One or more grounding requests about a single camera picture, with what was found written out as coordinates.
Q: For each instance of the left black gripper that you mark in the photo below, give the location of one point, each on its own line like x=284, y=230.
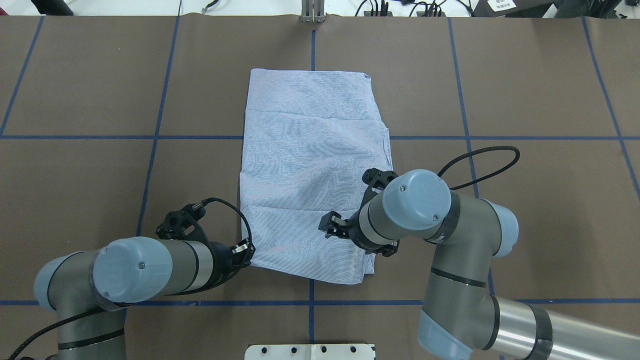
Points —
x=220, y=256

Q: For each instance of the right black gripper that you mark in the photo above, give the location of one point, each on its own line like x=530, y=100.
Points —
x=353, y=231

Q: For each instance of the light blue striped shirt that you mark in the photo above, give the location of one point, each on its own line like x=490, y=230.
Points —
x=309, y=136

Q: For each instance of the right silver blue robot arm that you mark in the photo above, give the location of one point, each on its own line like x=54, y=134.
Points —
x=458, y=314

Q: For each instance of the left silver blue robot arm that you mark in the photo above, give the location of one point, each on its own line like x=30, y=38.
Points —
x=89, y=290

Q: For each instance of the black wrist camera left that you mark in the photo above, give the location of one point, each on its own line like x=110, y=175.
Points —
x=183, y=224

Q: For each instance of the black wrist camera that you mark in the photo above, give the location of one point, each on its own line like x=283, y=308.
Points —
x=183, y=224
x=377, y=180

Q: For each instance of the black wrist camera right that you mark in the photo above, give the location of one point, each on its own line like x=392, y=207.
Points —
x=377, y=180

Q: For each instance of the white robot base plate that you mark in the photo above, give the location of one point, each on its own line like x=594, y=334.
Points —
x=327, y=351

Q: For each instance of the grey aluminium frame post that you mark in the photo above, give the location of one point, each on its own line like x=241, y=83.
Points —
x=313, y=11

